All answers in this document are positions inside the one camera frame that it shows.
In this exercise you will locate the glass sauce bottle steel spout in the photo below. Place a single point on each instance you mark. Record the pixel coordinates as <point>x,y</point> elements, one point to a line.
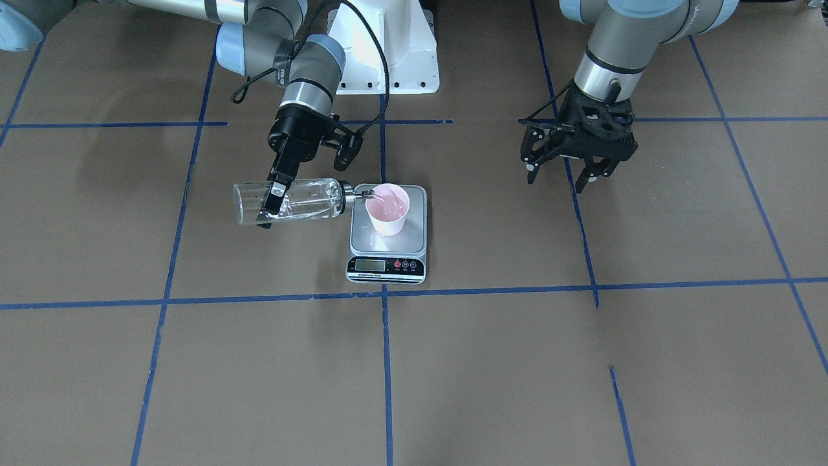
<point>307,199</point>

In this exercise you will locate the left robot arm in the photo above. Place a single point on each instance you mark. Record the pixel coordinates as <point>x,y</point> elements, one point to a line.
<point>625,37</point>

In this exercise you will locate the pink paper cup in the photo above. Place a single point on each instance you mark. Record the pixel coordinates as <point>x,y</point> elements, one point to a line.
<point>388,207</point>

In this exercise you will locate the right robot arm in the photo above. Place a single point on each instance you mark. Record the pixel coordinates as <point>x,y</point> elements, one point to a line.
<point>259,40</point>

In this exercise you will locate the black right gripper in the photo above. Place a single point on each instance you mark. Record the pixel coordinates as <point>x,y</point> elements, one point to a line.
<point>295,134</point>

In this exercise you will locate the digital kitchen scale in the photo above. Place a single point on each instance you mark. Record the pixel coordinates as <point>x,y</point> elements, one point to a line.
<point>401,258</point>

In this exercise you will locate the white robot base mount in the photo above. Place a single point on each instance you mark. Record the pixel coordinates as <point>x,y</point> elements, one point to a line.
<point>404,30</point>

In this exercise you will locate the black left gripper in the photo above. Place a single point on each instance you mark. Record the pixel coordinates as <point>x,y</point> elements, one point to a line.
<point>536,144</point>

